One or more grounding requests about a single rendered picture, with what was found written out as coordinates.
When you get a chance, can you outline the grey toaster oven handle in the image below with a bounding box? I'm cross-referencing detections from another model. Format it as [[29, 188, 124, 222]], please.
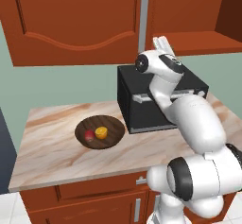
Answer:
[[131, 89, 206, 104]]

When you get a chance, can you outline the dark wooden bowl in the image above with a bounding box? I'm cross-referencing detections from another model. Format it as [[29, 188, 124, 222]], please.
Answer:
[[74, 114, 127, 150]]

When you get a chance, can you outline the brown wall cabinet door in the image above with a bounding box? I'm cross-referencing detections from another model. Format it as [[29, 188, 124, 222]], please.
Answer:
[[0, 0, 141, 68]]

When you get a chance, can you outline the grey drawer handle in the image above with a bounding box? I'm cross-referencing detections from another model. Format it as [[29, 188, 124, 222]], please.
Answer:
[[135, 176, 148, 186]]

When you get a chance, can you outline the grey wall cabinet door handle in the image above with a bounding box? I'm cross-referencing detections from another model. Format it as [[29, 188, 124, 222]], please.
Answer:
[[137, 0, 150, 54]]

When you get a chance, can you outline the orange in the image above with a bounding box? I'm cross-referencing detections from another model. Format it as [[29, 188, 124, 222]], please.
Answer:
[[94, 126, 109, 140]]

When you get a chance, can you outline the brown drawer front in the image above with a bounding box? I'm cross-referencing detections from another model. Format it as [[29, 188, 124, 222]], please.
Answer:
[[56, 170, 149, 202]]

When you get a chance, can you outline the red apple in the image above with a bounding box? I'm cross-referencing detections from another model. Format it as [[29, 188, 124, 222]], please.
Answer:
[[83, 129, 95, 143]]

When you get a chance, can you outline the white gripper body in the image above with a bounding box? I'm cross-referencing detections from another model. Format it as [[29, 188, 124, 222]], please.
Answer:
[[152, 35, 176, 57]]

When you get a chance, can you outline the dark blue appliance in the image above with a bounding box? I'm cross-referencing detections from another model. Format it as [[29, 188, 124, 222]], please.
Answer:
[[0, 107, 18, 195]]

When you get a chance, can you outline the grey base cabinet door handle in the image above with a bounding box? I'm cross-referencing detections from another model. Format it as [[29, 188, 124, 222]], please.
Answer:
[[133, 198, 142, 223]]

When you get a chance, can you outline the brown open wall shelf cabinet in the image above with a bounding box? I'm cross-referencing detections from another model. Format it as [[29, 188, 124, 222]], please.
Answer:
[[147, 0, 242, 58]]

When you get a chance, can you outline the black toaster oven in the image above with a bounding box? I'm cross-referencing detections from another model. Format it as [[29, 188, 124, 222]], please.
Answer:
[[116, 63, 210, 135]]

